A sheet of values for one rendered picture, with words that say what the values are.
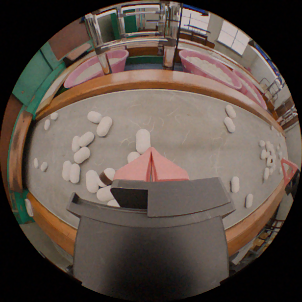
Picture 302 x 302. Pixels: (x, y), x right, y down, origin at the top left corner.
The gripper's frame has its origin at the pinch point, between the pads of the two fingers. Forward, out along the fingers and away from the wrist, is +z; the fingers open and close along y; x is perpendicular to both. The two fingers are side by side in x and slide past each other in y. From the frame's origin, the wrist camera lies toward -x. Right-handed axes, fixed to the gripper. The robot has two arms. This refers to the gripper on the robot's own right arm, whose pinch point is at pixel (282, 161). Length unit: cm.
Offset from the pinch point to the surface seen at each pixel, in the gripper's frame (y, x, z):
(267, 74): -465, -250, 225
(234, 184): 23.3, 5.7, 2.9
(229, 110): 20.4, -4.5, 14.4
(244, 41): -372, -392, 284
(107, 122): 44.8, -1.6, 10.6
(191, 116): 30.5, -1.6, 13.4
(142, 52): 42, -26, 44
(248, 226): 14.5, 13.2, -7.5
